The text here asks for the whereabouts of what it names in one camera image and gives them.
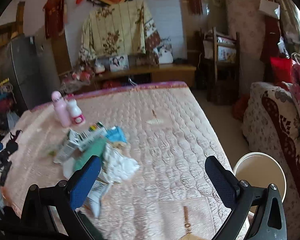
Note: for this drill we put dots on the white floral bag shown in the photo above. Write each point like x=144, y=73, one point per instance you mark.
x=166, y=52

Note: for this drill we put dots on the white green carton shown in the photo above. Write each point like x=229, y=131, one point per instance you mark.
x=92, y=135

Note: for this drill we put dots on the red bag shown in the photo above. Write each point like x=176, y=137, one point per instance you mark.
x=281, y=68

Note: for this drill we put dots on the cream floral cloth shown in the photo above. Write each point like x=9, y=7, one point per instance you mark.
x=120, y=22

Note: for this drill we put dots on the wooden low cabinet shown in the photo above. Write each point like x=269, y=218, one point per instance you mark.
x=170, y=73

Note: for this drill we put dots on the grey white carton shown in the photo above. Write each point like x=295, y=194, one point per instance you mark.
x=66, y=147

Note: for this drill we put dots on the beige curtain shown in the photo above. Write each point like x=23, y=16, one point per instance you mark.
x=292, y=17

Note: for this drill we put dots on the white bottle pink label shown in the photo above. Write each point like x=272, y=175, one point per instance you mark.
x=75, y=110

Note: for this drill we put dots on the colourful clutter pile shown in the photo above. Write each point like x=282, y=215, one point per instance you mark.
x=1, y=102

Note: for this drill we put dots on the upright floral mattress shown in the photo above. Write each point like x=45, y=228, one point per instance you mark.
x=245, y=30

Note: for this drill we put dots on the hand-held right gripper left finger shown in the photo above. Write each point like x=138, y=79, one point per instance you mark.
x=86, y=183

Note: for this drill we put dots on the pink quilted mattress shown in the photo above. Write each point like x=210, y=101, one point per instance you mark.
x=165, y=142

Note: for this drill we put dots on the white paper bag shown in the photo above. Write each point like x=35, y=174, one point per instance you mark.
x=269, y=8

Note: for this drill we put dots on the blue packet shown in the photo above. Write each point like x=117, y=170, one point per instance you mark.
x=117, y=135

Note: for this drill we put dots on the floral fabric bundle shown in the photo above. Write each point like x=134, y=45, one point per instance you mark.
x=82, y=72

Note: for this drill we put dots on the grey refrigerator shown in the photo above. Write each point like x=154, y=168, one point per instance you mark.
x=32, y=75

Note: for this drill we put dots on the red wall hanging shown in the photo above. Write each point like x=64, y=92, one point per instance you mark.
x=54, y=12

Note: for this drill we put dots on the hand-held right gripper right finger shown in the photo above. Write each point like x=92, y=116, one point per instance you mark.
x=220, y=182

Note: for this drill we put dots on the white plastic bucket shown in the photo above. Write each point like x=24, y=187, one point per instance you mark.
x=260, y=170

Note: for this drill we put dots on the framed photo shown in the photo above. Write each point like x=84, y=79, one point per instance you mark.
x=118, y=63

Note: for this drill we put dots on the white printed plastic packet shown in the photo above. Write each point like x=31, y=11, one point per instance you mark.
x=98, y=195

